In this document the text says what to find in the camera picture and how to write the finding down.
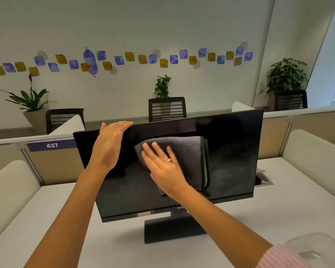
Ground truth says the person's left hand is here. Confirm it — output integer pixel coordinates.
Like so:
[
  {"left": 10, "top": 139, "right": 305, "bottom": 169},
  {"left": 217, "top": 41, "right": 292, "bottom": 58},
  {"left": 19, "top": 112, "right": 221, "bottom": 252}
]
[{"left": 87, "top": 121, "right": 134, "bottom": 172}]

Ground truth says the person's right hand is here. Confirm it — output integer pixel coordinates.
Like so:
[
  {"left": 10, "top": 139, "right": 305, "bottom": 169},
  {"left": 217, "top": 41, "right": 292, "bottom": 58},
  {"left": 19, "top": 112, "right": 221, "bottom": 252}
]
[{"left": 141, "top": 142, "right": 191, "bottom": 196}]

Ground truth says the grey microfibre cloth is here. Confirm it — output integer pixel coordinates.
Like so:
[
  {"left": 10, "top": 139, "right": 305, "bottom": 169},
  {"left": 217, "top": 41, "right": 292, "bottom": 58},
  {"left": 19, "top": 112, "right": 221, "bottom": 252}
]
[{"left": 134, "top": 136, "right": 210, "bottom": 197}]

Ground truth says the black computer monitor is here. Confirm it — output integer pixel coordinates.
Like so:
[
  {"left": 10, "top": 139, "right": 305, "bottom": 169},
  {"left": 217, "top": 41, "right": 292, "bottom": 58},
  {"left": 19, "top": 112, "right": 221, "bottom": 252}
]
[{"left": 73, "top": 109, "right": 264, "bottom": 245}]

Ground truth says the person's right forearm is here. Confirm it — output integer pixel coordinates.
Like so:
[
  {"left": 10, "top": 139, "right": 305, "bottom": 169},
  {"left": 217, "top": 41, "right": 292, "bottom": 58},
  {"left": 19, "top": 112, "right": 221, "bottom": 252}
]
[{"left": 162, "top": 185, "right": 273, "bottom": 268}]

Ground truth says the person's left forearm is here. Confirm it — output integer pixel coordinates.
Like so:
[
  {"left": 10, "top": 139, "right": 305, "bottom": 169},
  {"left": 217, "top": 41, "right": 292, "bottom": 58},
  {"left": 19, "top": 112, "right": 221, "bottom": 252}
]
[{"left": 24, "top": 165, "right": 111, "bottom": 268}]

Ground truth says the black mesh office chair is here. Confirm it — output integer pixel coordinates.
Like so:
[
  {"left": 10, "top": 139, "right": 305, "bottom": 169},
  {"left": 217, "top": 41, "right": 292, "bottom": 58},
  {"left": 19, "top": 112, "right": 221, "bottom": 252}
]
[
  {"left": 148, "top": 97, "right": 187, "bottom": 122},
  {"left": 46, "top": 108, "right": 85, "bottom": 135},
  {"left": 274, "top": 89, "right": 308, "bottom": 111}
]

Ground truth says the white rounded desk divider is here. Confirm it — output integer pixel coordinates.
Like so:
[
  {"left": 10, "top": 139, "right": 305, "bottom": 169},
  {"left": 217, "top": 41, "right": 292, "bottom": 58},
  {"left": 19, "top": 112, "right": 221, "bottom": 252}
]
[
  {"left": 49, "top": 114, "right": 86, "bottom": 136},
  {"left": 231, "top": 101, "right": 255, "bottom": 113},
  {"left": 0, "top": 160, "right": 42, "bottom": 247},
  {"left": 282, "top": 129, "right": 335, "bottom": 205}
]

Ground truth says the small leafy plant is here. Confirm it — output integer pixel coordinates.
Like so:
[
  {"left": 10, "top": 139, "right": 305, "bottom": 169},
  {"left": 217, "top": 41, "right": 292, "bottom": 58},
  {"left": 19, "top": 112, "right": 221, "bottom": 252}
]
[{"left": 153, "top": 74, "right": 172, "bottom": 99}]

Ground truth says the row of blue yellow decals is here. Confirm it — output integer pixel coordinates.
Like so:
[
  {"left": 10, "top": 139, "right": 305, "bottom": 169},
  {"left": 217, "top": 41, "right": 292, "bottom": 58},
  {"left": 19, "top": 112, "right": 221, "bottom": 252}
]
[{"left": 0, "top": 41, "right": 253, "bottom": 77}]

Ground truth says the purple number label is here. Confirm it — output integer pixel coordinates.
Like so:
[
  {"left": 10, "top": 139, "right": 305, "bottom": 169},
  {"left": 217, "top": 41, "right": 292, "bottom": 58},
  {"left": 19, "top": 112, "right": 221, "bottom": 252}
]
[{"left": 26, "top": 138, "right": 78, "bottom": 153}]

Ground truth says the long-leaved potted plant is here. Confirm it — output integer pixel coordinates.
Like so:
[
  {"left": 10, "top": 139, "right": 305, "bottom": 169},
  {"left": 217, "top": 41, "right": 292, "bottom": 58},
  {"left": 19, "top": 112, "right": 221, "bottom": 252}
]
[{"left": 0, "top": 73, "right": 56, "bottom": 134}]

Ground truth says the beige cubicle partition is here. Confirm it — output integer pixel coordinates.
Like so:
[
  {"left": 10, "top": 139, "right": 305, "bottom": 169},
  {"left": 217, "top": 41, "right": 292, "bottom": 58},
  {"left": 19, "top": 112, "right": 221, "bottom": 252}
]
[{"left": 0, "top": 107, "right": 335, "bottom": 187}]

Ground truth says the large bushy plant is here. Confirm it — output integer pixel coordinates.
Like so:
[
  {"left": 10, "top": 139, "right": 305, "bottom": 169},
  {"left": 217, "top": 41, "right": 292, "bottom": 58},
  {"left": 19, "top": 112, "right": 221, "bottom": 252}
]
[{"left": 259, "top": 58, "right": 308, "bottom": 95}]

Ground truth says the pink striped sleeve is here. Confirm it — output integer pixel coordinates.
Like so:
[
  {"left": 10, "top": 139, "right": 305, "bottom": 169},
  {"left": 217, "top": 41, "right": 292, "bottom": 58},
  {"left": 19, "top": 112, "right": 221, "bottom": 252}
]
[{"left": 256, "top": 244, "right": 312, "bottom": 268}]

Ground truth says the translucent plastic object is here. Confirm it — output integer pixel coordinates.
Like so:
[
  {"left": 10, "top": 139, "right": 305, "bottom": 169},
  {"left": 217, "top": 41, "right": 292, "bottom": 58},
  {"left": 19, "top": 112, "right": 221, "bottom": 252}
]
[{"left": 281, "top": 232, "right": 335, "bottom": 268}]

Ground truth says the grey desk cable box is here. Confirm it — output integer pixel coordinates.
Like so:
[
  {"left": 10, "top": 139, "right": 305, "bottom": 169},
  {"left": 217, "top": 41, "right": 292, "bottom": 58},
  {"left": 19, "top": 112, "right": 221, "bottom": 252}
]
[{"left": 254, "top": 168, "right": 274, "bottom": 188}]

